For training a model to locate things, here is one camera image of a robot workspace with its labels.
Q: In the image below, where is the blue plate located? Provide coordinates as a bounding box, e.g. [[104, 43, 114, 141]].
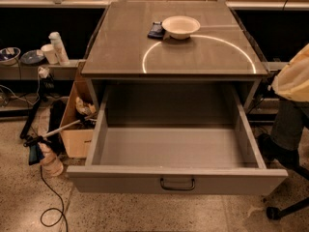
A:
[[20, 49, 45, 65]]

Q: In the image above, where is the white paper bowl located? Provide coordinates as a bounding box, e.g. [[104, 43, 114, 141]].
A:
[[162, 15, 200, 40]]

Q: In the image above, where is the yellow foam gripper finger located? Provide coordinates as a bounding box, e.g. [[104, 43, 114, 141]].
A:
[[271, 44, 309, 102]]

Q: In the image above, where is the grabber tool with handle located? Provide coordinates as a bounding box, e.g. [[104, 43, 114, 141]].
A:
[[23, 113, 97, 147]]

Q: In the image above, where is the grey drawer cabinet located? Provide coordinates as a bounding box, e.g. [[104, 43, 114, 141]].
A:
[[81, 1, 267, 105]]

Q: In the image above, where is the grey top drawer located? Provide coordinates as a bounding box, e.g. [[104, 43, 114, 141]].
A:
[[68, 83, 288, 195]]

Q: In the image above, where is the dark blue snack packet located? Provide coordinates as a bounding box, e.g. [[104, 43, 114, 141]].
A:
[[148, 22, 165, 40]]

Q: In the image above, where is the white paper cup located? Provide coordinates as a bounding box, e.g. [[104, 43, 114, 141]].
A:
[[41, 43, 58, 65]]

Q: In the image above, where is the plastic bottle on floor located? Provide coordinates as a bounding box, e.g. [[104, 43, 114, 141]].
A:
[[38, 134, 64, 177]]

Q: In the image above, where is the white cylindrical canister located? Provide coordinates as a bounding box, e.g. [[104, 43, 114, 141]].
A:
[[48, 32, 70, 65]]

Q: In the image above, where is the black office chair base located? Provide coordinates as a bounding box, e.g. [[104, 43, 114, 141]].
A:
[[266, 164, 309, 221]]

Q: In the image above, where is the cardboard box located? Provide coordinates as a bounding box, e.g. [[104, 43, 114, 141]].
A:
[[60, 64, 95, 159]]

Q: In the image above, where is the black power cable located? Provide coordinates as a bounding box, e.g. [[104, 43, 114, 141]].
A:
[[39, 165, 70, 232]]

